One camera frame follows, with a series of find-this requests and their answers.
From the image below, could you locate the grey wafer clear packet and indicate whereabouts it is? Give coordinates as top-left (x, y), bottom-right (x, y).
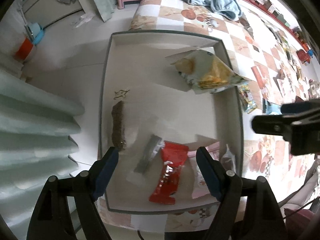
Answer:
top-left (127, 116), bottom-right (166, 181)

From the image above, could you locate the light blue snack packet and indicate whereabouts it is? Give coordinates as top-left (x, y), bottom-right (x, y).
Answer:
top-left (262, 99), bottom-right (283, 116)

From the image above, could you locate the orange bucket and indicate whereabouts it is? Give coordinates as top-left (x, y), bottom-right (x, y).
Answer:
top-left (14, 38), bottom-right (36, 61)

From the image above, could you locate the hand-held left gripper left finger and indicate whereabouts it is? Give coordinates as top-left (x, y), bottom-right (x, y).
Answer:
top-left (26, 146), bottom-right (120, 240)

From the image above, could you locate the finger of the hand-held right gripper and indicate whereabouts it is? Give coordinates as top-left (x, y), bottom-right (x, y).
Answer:
top-left (280, 99), bottom-right (320, 120)
top-left (251, 114), bottom-right (320, 156)

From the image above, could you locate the pale green curtain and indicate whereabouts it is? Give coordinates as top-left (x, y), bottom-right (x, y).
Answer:
top-left (0, 67), bottom-right (86, 205)

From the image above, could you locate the cartoon candy packet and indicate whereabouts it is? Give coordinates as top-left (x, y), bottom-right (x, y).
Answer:
top-left (237, 82), bottom-right (258, 115)

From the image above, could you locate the brown bar clear packet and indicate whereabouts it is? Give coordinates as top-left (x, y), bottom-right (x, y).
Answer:
top-left (111, 88), bottom-right (131, 152)

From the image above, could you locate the maroon cloth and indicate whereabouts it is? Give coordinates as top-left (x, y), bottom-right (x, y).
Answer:
top-left (284, 206), bottom-right (316, 232)

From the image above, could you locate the grey cardboard box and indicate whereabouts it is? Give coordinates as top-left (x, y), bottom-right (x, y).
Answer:
top-left (99, 31), bottom-right (245, 215)

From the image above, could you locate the red snack packet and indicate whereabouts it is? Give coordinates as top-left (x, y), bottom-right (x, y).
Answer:
top-left (149, 142), bottom-right (190, 205)

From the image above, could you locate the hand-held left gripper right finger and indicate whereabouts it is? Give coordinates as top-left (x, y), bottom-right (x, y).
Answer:
top-left (196, 147), bottom-right (288, 240)

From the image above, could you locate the row of snack packets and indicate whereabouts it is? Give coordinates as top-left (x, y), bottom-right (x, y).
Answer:
top-left (265, 21), bottom-right (305, 83)

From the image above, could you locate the yellow chips bag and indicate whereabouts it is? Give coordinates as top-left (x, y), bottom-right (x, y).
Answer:
top-left (165, 49), bottom-right (252, 95)

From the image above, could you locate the dark biscuit clear packet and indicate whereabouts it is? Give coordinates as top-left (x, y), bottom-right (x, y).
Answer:
top-left (221, 144), bottom-right (237, 175)

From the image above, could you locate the red box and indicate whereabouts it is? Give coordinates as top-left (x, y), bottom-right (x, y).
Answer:
top-left (296, 48), bottom-right (313, 66)

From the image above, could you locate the pink snack packet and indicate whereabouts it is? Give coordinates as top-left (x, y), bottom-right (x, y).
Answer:
top-left (187, 142), bottom-right (221, 198)

